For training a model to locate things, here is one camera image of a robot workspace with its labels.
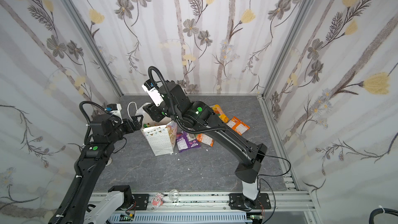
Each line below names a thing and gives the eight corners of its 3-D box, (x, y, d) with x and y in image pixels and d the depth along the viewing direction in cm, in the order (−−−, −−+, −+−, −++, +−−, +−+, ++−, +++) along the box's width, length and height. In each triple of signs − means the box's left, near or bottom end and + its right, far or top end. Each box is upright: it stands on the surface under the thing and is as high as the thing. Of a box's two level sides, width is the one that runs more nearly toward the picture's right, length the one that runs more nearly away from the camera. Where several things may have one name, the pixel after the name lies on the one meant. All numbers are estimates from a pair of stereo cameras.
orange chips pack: (194, 139, 99) (194, 137, 96) (198, 133, 101) (197, 131, 99) (212, 147, 95) (212, 145, 93) (215, 141, 98) (215, 139, 96)
